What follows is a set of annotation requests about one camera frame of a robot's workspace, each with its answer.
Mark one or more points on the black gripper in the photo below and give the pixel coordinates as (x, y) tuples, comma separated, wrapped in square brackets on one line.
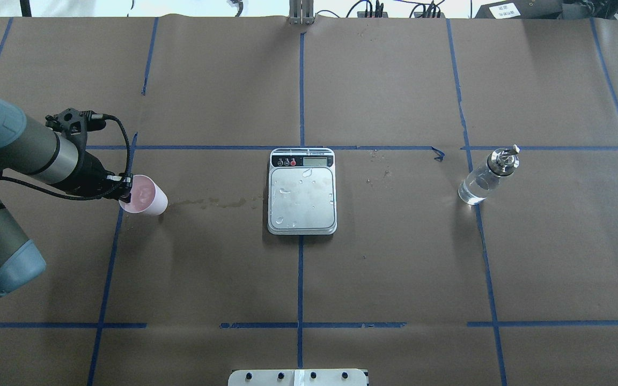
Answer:
[(92, 170)]

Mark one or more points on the pink plastic cup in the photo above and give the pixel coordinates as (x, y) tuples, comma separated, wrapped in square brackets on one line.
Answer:
[(146, 197)]

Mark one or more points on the glass bottle with metal pourer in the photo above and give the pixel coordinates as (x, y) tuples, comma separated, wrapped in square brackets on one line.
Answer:
[(500, 164)]

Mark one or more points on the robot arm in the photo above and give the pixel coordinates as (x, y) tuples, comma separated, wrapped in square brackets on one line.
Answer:
[(50, 157)]

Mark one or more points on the digital kitchen scale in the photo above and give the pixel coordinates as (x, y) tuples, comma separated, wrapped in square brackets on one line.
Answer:
[(302, 191)]

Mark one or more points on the black device with label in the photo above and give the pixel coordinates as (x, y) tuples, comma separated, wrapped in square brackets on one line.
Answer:
[(520, 10)]

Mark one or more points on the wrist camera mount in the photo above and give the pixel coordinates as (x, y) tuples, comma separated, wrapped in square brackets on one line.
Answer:
[(74, 125)]

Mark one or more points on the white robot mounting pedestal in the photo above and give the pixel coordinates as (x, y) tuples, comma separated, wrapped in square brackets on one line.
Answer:
[(321, 376)]

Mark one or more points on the aluminium frame post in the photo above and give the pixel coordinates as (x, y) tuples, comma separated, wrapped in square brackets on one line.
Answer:
[(301, 12)]

